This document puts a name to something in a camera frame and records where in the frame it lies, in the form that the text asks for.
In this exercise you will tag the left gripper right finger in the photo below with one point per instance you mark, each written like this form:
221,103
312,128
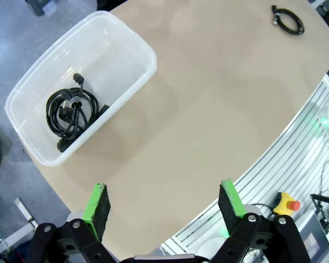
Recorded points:
231,208

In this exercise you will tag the aluminium profile robot base frame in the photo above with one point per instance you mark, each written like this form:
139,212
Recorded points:
277,164

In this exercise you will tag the clear plastic storage container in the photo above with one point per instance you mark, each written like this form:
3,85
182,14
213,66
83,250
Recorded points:
104,41

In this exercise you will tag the yellow emergency stop box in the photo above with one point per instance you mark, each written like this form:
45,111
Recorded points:
282,205

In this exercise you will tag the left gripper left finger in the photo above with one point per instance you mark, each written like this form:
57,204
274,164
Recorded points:
96,213

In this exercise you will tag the small grey touchscreen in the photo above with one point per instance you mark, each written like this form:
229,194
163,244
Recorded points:
315,241

